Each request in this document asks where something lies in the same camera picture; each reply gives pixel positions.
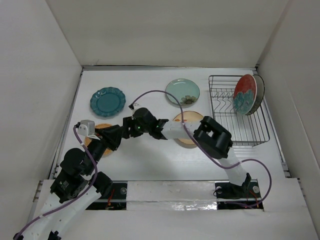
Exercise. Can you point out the red plate blue flower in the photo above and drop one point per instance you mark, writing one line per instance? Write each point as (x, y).
(245, 94)

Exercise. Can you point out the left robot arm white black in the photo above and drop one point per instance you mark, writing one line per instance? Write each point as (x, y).
(78, 185)

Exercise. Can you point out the black wire dish rack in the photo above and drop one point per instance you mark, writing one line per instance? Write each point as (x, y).
(249, 129)

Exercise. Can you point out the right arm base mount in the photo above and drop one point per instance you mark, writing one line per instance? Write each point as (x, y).
(229, 199)

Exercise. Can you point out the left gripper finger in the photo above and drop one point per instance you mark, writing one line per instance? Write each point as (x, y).
(111, 129)
(111, 141)

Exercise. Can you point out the light blue flower plate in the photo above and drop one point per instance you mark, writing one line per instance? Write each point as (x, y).
(184, 90)

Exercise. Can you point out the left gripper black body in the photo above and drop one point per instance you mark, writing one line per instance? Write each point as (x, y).
(96, 149)

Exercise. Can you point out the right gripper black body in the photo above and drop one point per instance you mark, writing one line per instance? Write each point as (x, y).
(136, 129)

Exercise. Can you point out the grey tree plate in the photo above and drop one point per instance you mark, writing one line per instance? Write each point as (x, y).
(260, 92)

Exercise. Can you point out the dark teal scalloped plate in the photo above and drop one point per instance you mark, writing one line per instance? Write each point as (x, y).
(107, 102)

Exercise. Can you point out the beige bird plate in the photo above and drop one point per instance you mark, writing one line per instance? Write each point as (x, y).
(188, 116)

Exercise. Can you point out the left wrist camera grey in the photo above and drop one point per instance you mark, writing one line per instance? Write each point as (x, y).
(86, 128)

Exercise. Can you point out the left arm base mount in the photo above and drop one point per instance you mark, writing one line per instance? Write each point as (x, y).
(116, 200)

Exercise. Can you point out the orange woven plate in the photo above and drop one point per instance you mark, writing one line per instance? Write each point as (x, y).
(88, 140)

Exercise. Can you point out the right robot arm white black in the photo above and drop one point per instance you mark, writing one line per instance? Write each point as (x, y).
(207, 134)

